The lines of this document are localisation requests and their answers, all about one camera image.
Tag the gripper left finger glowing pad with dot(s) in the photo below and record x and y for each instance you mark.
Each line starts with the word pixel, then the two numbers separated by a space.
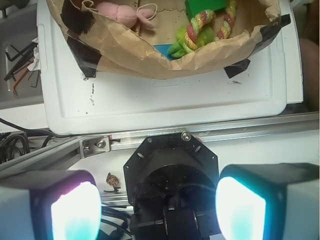
pixel 49 205

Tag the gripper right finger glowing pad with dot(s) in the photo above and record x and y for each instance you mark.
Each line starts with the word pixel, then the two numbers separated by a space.
pixel 269 201

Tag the multicolored twisted rope toy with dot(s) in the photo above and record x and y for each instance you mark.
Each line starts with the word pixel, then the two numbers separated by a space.
pixel 200 31

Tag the set of hex keys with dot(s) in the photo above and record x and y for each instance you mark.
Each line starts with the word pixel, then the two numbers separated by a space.
pixel 19 70

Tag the brown paper bag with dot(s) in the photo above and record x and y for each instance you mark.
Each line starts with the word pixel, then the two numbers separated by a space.
pixel 100 44

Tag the blue rectangular block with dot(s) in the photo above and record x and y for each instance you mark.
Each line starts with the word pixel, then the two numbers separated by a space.
pixel 163 49

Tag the pink plush bunny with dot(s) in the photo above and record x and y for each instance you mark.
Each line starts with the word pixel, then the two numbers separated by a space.
pixel 126 15

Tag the green rectangular block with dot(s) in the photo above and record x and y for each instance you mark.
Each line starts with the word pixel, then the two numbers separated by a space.
pixel 194 7

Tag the aluminium frame rail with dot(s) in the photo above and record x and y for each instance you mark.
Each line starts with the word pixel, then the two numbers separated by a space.
pixel 290 138

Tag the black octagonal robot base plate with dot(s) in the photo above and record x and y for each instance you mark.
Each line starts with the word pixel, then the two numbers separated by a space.
pixel 163 163

